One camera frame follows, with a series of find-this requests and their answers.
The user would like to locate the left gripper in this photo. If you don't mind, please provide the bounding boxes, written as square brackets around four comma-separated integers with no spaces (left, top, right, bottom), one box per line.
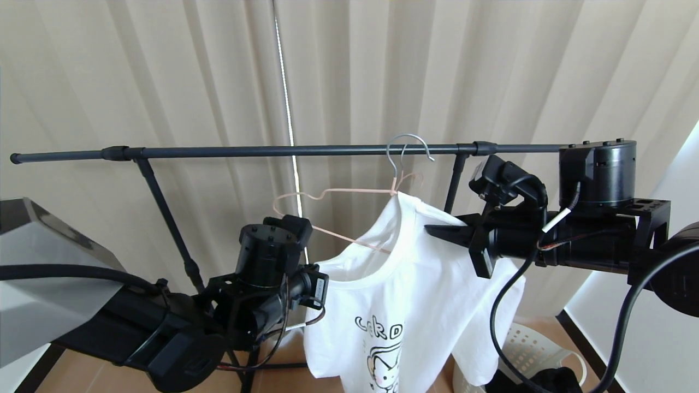
[254,265,330,342]

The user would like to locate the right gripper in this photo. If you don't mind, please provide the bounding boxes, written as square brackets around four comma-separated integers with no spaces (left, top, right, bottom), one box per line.
[469,210,637,279]

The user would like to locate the white printed T-shirt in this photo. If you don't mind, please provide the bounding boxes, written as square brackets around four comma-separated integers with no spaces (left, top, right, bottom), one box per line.
[303,191,526,393]

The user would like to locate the pink clothes hanger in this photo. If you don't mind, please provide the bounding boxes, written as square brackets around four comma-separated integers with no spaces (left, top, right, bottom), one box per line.
[272,134,436,254]
[399,143,425,193]

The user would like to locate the white laundry basket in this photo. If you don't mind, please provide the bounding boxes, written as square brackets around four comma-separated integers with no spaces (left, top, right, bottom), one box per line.
[452,322,588,393]

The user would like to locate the heap of clothes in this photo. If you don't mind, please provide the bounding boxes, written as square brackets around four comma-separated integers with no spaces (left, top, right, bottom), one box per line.
[486,367,582,393]

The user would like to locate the black clothes rack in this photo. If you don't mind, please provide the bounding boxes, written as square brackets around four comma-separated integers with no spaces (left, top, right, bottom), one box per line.
[9,141,571,393]

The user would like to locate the beige curtain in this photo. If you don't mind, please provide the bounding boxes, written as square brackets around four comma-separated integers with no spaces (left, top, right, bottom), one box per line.
[0,0,699,328]

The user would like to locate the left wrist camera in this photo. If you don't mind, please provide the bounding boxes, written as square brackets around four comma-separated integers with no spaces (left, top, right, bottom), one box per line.
[263,215,313,247]

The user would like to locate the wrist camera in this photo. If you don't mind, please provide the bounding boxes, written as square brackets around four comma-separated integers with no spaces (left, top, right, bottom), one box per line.
[263,215,313,247]
[469,154,548,219]

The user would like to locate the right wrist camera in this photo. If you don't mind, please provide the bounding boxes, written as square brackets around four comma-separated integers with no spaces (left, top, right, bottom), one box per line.
[469,154,548,219]

